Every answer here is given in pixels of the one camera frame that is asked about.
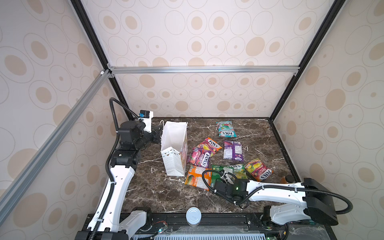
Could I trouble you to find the green candy packet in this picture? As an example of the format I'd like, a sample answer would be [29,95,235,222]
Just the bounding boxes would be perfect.
[211,165,231,188]

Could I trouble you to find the white paper bag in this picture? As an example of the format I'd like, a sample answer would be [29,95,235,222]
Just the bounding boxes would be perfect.
[161,121,188,177]

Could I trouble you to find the orange candy packet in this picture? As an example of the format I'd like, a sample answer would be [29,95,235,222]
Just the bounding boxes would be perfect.
[185,165,212,191]

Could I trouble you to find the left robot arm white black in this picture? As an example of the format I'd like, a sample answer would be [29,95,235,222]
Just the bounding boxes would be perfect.
[75,98,164,240]

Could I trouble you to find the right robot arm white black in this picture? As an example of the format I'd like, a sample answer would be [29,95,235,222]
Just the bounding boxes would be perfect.
[202,169,353,226]

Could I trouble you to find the yellow green Fox's packet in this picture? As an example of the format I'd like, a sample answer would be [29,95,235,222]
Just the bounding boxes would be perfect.
[227,164,248,179]

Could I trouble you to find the red yellow Fox's packet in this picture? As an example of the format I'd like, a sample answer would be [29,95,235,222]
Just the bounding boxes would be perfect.
[245,158,274,182]

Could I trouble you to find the purple candy packet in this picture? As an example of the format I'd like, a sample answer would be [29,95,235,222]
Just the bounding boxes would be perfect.
[223,141,244,162]

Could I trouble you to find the white round cap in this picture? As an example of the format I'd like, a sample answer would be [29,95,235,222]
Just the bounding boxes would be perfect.
[186,207,202,227]

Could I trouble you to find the pink Fox's berries packet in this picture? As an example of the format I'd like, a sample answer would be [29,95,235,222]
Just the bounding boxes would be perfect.
[188,148,212,169]

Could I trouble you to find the orange red Fox's packet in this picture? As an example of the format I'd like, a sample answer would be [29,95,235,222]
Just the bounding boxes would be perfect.
[197,138,222,157]

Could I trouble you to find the teal Fox's candy packet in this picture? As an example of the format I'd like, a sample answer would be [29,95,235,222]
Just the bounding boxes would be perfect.
[217,121,237,138]

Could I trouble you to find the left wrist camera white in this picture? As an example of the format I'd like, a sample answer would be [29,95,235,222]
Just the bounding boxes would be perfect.
[139,110,154,133]

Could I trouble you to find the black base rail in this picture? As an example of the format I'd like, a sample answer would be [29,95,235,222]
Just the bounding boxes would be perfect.
[78,212,337,240]

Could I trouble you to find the horizontal aluminium rail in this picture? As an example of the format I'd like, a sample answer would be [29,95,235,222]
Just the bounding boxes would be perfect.
[110,65,300,74]

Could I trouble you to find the left black frame post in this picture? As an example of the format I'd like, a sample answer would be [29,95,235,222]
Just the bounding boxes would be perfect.
[69,0,128,107]

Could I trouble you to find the black frame post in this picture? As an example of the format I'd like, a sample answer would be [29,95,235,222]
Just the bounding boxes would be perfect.
[69,0,128,107]
[270,0,347,123]

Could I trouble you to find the left diagonal aluminium rail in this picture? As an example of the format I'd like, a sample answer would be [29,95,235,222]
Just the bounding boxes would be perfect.
[1,69,111,224]

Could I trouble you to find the right black frame post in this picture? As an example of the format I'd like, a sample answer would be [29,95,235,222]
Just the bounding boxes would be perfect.
[270,0,347,123]

